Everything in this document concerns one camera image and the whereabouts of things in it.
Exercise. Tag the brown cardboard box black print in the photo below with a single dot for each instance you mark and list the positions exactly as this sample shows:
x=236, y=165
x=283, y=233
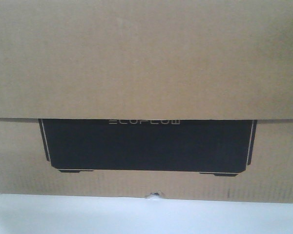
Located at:
x=148, y=60

